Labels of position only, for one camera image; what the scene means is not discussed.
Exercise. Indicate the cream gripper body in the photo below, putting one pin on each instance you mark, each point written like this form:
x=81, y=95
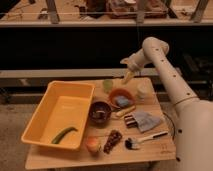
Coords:
x=136, y=61

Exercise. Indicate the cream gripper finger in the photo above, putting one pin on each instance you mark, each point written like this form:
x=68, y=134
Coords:
x=128, y=76

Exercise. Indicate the striped eraser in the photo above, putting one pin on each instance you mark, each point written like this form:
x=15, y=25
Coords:
x=129, y=121

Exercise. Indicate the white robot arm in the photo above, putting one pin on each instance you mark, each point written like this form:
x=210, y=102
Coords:
x=194, y=148

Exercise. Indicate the white plastic cup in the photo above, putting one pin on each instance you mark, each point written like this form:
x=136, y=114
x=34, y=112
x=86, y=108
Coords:
x=142, y=91

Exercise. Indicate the green plastic cup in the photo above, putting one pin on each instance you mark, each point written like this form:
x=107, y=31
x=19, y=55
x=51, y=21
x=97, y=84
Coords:
x=107, y=85

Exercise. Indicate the orange bowl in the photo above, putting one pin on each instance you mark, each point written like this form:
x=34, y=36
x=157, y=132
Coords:
x=120, y=92

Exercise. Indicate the blue sponge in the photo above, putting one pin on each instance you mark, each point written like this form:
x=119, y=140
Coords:
x=122, y=101

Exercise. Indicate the yellow banana piece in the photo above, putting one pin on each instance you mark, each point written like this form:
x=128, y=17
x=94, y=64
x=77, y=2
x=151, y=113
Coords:
x=125, y=111

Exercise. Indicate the grey cloth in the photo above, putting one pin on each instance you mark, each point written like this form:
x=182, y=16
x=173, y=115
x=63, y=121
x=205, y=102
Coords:
x=146, y=121

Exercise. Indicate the wooden table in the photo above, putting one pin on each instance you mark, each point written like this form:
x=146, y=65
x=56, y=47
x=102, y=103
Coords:
x=163, y=148

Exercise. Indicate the dark brown bowl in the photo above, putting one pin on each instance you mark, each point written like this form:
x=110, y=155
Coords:
x=100, y=113

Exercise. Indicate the black white dish brush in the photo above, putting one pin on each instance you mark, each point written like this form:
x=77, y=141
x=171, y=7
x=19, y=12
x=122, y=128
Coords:
x=135, y=143

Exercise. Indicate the orange peach fruit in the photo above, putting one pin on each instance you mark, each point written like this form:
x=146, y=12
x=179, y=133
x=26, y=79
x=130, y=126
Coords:
x=93, y=145

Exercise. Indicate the yellow plastic bin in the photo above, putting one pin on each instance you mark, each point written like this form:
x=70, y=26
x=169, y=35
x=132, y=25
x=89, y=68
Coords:
x=64, y=104

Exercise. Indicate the green chili pepper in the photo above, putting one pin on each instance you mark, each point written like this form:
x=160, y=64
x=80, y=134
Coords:
x=59, y=136

